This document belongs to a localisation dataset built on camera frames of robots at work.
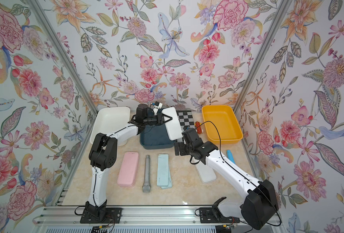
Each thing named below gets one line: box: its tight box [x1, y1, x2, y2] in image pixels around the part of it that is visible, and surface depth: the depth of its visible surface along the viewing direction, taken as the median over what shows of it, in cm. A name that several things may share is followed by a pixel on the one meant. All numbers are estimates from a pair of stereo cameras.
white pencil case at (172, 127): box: [161, 106, 183, 141], surface depth 92 cm
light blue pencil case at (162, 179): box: [156, 153, 169, 187], surface depth 88 cm
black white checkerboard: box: [175, 110, 195, 131], surface depth 115 cm
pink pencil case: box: [117, 151, 139, 188], surface depth 86 cm
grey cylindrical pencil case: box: [142, 154, 152, 193], surface depth 87 cm
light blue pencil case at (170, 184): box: [160, 171, 173, 189], surface depth 84 cm
